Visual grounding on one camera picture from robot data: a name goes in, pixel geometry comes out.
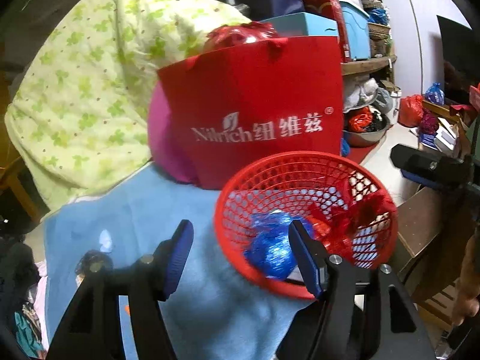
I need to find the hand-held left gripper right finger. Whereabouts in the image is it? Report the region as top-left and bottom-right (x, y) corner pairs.
(275, 219), (436, 360)

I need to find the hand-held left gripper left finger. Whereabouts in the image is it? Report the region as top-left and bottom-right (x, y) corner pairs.
(47, 219), (195, 360)

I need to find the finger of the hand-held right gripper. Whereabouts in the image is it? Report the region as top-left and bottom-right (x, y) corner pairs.
(390, 144), (475, 196)

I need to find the red mesh basket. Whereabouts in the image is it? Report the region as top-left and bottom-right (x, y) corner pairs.
(214, 151), (399, 301)

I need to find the person's right forearm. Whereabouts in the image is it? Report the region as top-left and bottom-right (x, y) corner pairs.
(452, 232), (480, 327)

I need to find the brown cardboard box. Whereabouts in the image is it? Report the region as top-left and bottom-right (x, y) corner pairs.
(397, 187), (466, 301)

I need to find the blue blanket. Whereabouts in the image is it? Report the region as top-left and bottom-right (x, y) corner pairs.
(43, 165), (301, 360)

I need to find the metal basin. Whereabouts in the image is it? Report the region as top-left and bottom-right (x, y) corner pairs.
(343, 120), (391, 148)

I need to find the small blue plastic bag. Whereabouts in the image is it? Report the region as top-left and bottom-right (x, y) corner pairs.
(425, 82), (445, 106)

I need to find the wooden shelf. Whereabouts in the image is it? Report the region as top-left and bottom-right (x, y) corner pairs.
(341, 55), (397, 76)

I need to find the pink pillow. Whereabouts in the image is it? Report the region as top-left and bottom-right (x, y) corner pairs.
(147, 82), (199, 184)

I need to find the wooden crate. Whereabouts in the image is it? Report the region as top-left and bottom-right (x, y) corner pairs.
(424, 285), (462, 323)

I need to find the light blue storage box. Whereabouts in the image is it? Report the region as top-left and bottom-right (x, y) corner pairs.
(339, 2), (372, 61)

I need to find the black clothes pile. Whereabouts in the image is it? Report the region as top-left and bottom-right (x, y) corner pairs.
(0, 232), (42, 308)

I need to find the red paper bag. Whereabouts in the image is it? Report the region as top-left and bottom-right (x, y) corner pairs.
(157, 35), (346, 190)

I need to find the teal cardboard box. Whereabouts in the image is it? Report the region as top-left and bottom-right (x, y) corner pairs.
(259, 12), (340, 38)

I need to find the green clover print quilt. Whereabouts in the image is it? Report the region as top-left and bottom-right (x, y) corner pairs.
(4, 0), (259, 211)

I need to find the large red plastic bag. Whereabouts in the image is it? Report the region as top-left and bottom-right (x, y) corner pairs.
(204, 22), (280, 51)

